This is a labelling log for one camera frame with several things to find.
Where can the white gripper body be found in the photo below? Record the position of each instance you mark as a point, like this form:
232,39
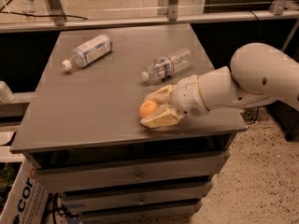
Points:
187,96

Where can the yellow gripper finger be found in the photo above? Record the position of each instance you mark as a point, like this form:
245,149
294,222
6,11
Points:
165,115
161,96

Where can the orange fruit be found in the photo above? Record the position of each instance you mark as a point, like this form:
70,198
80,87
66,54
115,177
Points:
147,108

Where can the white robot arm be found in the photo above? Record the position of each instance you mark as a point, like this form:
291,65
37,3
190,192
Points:
258,74

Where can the clear red label bottle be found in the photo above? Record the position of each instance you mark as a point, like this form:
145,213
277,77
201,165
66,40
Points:
168,65

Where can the blue label plastic bottle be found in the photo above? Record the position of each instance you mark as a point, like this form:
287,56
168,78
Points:
88,52

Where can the grey drawer cabinet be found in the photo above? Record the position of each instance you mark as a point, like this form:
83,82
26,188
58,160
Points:
83,134

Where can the white cylinder object left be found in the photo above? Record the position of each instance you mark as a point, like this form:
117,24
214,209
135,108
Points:
6,95

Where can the white cardboard box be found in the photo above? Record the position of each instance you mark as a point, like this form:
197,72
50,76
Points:
27,199

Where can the metal frame rail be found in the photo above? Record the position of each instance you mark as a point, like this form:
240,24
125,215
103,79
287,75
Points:
75,14

